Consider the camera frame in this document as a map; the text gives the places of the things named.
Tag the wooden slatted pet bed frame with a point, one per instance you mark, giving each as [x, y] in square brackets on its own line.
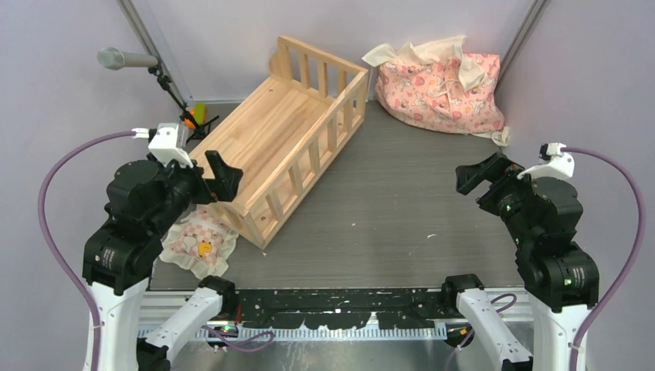
[285, 134]

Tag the small checkered ruffled pillow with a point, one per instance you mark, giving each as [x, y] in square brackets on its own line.
[200, 242]

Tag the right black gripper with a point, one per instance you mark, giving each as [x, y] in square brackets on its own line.
[498, 167]

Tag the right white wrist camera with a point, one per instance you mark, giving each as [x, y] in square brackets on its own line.
[555, 163]

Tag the pink printed cushion with ties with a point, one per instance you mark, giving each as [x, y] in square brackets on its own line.
[438, 86]

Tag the orange green toy ball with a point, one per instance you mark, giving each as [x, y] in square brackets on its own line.
[195, 117]

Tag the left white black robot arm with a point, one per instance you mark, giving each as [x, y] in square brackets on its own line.
[145, 199]

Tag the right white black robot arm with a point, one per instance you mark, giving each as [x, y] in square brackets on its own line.
[540, 210]

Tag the silver microphone on tripod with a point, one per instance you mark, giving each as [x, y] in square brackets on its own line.
[113, 59]

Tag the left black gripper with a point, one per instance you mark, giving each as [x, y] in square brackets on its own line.
[225, 184]

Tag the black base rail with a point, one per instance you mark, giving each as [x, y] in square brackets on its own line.
[339, 309]

